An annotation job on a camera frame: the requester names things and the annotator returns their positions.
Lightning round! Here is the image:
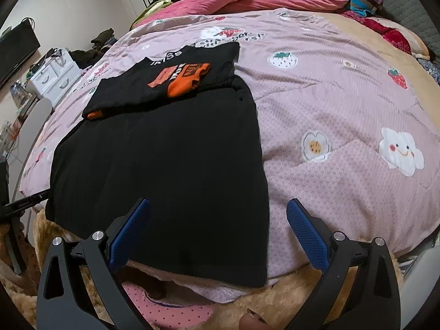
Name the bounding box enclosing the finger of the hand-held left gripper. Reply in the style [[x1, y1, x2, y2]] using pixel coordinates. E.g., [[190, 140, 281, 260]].
[[2, 190, 50, 216]]

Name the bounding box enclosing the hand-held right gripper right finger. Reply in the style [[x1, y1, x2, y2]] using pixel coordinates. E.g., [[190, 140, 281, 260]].
[[285, 198, 403, 330]]

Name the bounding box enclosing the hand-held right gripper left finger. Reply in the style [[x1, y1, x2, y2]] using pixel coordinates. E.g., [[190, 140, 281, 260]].
[[36, 197, 151, 330]]

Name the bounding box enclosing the black sweater with orange cuffs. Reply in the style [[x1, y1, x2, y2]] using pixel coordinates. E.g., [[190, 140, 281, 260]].
[[45, 43, 270, 288]]

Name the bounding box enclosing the pile of dark clothes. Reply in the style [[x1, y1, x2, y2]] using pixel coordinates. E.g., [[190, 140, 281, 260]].
[[70, 28, 116, 67]]

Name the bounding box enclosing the person's right hand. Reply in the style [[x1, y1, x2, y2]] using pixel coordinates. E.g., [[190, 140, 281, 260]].
[[237, 311, 270, 330]]

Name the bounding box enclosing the pink printed quilt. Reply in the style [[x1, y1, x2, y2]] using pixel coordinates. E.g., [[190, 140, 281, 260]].
[[19, 9, 440, 303]]

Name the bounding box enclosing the tan plush blanket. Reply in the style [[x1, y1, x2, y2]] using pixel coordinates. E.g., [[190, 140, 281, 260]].
[[0, 210, 406, 330]]

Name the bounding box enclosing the grey chair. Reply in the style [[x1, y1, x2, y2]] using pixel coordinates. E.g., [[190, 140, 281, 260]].
[[15, 98, 54, 193]]

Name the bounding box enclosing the person's pink dotted clothing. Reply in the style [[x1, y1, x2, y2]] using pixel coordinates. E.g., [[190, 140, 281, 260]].
[[122, 280, 215, 330]]

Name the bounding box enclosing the white drawer cabinet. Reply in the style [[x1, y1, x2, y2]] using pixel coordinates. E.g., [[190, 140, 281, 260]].
[[27, 50, 81, 102]]

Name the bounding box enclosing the black television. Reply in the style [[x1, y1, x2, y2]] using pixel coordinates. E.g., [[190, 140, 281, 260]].
[[0, 21, 41, 88]]

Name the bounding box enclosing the tan bed sheet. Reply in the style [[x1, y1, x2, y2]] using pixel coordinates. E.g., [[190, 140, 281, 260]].
[[320, 12, 440, 121]]

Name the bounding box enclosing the blue floral cloth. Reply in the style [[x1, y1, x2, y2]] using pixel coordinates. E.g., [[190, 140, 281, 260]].
[[416, 58, 440, 85]]

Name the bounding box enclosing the green cloth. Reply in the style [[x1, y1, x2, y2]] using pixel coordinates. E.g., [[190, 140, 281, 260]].
[[130, 0, 172, 30]]

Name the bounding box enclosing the red patterned cloth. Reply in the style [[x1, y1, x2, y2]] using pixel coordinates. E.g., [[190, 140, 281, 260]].
[[342, 10, 413, 54]]

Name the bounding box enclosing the grey quilted headboard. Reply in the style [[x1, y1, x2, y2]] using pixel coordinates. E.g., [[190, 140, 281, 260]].
[[357, 0, 440, 86]]

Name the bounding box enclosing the striped pillow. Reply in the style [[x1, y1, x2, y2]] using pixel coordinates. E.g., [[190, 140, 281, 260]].
[[349, 0, 389, 16]]

